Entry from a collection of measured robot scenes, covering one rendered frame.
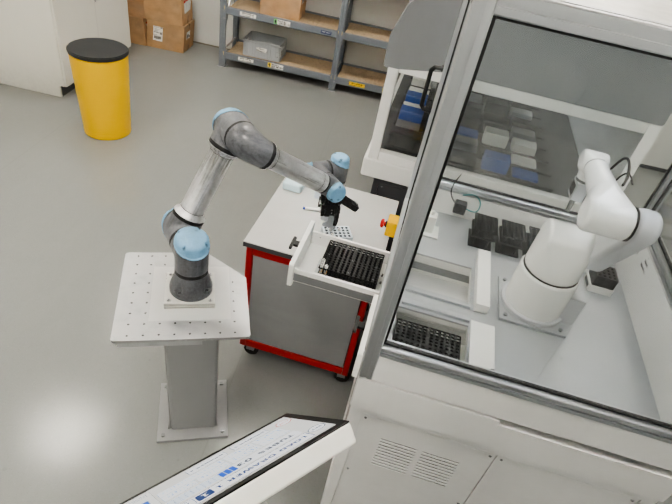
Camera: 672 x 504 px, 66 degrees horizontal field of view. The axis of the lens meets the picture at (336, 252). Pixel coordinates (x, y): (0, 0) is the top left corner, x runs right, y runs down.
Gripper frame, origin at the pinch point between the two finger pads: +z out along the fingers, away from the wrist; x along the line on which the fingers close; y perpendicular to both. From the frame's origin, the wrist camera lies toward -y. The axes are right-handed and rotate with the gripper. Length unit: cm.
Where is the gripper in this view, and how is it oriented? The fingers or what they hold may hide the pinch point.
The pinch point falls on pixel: (332, 227)
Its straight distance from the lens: 226.3
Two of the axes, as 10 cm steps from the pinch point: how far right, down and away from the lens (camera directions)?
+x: 1.8, 6.5, -7.4
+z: -1.6, 7.6, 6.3
